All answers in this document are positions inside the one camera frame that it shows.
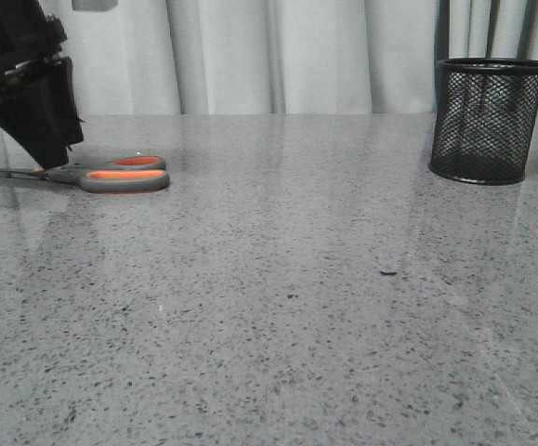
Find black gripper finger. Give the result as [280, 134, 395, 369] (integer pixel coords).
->
[0, 57, 84, 168]

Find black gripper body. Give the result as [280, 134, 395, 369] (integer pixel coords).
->
[0, 0, 70, 111]

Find grey and orange scissors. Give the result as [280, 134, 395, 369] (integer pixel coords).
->
[0, 156, 171, 193]

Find black mesh pen bucket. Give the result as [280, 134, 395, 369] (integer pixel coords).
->
[428, 58, 538, 185]

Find grey curtain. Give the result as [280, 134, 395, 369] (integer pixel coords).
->
[42, 1, 538, 115]

